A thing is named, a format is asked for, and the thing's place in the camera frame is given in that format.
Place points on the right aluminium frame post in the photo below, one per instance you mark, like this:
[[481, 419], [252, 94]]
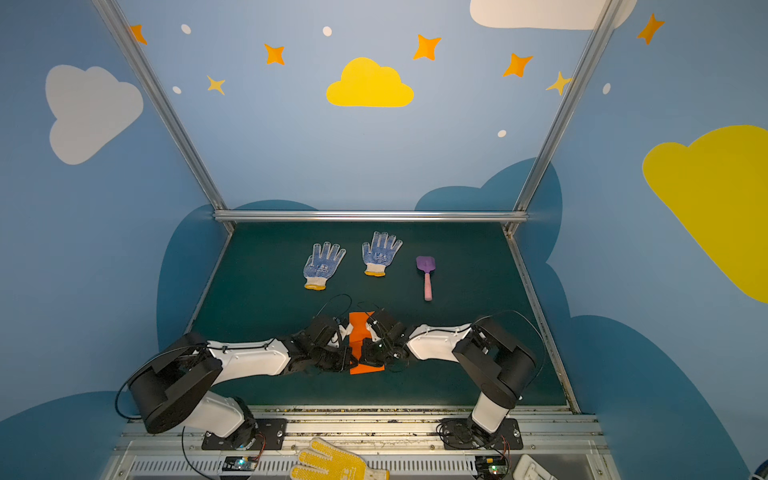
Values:
[[593, 51]]

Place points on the right green circuit board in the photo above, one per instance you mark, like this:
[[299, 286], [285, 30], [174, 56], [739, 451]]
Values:
[[491, 468]]

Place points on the left green circuit board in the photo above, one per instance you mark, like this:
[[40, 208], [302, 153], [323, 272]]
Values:
[[240, 464]]

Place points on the left aluminium frame post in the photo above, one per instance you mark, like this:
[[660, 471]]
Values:
[[113, 17]]

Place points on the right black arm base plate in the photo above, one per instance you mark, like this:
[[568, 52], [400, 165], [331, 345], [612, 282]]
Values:
[[463, 434]]

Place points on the aluminium rear frame bar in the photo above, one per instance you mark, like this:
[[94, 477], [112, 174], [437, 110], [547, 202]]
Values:
[[361, 216]]

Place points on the purple pink spatula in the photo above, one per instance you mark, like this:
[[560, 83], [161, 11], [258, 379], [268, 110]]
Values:
[[426, 265]]

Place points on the green circuit board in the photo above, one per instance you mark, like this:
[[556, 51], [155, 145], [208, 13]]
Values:
[[240, 464], [491, 468]]

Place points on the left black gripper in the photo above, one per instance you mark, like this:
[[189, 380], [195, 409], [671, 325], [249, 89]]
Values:
[[339, 352]]

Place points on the orange square paper sheet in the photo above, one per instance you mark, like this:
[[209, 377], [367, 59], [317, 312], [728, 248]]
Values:
[[359, 333]]

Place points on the white plastic object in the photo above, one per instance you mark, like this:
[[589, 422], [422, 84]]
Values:
[[528, 468]]

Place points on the left blue dotted work glove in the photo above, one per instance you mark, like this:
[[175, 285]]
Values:
[[322, 264]]

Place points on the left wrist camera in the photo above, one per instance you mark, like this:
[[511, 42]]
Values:
[[344, 332]]

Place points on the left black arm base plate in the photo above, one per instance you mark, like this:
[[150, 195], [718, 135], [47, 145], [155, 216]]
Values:
[[270, 433]]

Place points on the right blue dotted work glove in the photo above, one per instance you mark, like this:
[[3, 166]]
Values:
[[379, 252]]

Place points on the aluminium frame post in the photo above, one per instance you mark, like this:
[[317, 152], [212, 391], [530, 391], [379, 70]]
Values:
[[593, 51], [113, 17]]

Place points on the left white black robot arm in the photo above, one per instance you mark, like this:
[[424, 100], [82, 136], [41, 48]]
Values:
[[174, 388]]

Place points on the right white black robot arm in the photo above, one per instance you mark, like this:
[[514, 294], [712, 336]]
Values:
[[496, 361]]

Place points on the yellow dotted work glove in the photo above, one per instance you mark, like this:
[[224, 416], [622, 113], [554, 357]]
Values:
[[324, 461]]

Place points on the blue dotted work glove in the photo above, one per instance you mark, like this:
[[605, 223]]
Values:
[[322, 264], [379, 252]]

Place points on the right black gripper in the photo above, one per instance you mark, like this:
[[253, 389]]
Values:
[[378, 346]]

